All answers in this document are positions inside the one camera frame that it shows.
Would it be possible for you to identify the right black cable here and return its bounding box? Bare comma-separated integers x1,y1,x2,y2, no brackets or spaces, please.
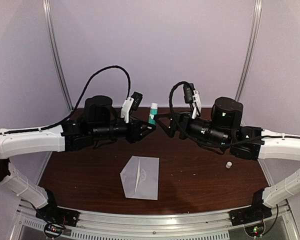
167,80,300,156

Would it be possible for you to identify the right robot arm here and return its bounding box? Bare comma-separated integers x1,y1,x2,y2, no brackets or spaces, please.
154,97,300,221

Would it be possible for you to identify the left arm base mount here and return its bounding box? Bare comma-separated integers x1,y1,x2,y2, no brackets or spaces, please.
35,207,80,240

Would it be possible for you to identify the white glue stick cap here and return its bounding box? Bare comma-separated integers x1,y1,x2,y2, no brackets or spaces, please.
225,161,233,169

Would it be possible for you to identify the left black cable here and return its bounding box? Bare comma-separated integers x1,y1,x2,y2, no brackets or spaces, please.
0,65,132,137

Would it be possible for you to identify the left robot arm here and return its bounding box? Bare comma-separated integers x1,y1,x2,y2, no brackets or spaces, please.
0,92,156,222

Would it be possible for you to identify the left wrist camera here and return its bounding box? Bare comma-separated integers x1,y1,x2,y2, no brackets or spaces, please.
120,91,143,124

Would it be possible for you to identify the white green glue stick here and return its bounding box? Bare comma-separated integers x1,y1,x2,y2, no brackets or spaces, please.
148,102,158,125

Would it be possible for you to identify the left aluminium frame post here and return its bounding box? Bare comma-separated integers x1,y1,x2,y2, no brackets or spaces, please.
42,0,73,111

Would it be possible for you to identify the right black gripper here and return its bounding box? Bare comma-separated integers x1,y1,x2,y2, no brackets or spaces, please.
153,110,230,148

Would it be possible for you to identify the right aluminium frame post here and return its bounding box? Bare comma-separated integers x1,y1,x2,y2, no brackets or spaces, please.
235,0,263,102

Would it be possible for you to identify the grey envelope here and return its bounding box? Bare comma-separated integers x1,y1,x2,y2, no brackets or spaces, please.
120,155,160,201

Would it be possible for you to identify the front aluminium rail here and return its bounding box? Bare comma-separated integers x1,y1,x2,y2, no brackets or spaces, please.
8,200,300,240

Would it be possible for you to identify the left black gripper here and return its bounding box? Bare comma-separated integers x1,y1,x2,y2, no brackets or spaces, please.
91,116,156,145

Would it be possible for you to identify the aluminium frame post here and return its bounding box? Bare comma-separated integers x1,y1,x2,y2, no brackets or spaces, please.
42,0,73,111
235,0,263,102

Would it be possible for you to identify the black cable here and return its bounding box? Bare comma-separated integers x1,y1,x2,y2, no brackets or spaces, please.
0,65,132,137
167,80,300,156

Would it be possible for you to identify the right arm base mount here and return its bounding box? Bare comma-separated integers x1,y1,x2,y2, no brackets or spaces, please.
229,207,272,239

